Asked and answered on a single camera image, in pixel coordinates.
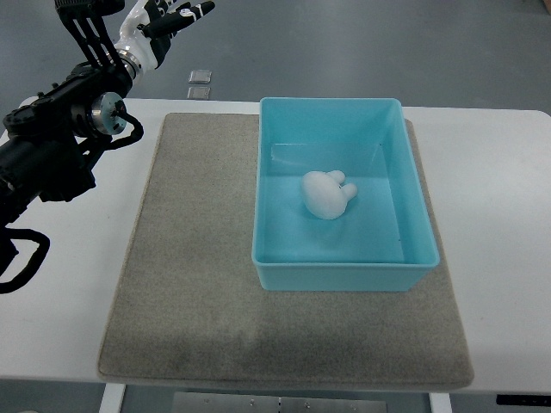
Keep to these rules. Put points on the metal table base plate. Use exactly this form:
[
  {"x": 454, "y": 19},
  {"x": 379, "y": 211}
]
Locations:
[{"x": 212, "y": 402}]

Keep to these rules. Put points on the grey felt mat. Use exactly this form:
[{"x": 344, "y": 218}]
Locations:
[{"x": 189, "y": 308}]

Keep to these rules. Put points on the blue plastic box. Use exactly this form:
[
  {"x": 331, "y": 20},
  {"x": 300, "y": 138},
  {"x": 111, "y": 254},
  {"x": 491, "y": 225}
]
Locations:
[{"x": 384, "y": 241}]

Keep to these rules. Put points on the floor outlet plate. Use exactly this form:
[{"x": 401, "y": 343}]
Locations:
[
  {"x": 200, "y": 76},
  {"x": 198, "y": 93}
]

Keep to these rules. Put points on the white table leg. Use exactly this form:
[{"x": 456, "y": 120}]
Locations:
[
  {"x": 112, "y": 398},
  {"x": 440, "y": 403}
]

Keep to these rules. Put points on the white right table leg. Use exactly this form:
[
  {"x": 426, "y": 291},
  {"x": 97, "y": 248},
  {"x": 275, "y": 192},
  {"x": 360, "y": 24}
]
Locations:
[{"x": 440, "y": 403}]

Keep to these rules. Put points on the white left table leg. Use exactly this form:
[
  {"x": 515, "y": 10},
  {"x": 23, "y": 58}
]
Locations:
[{"x": 112, "y": 398}]

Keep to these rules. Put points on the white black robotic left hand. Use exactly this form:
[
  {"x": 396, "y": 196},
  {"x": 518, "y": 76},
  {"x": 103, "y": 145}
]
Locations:
[{"x": 147, "y": 31}]

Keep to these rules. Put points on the white bunny toy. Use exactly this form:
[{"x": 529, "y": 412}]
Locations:
[{"x": 326, "y": 194}]

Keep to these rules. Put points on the black table control panel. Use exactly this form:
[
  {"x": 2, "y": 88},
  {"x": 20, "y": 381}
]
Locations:
[{"x": 524, "y": 400}]

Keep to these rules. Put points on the upper floor outlet plate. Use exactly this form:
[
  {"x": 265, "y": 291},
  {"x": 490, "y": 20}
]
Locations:
[{"x": 200, "y": 76}]

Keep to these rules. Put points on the lower floor outlet plate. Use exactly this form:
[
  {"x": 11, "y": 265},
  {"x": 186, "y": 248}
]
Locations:
[{"x": 198, "y": 93}]

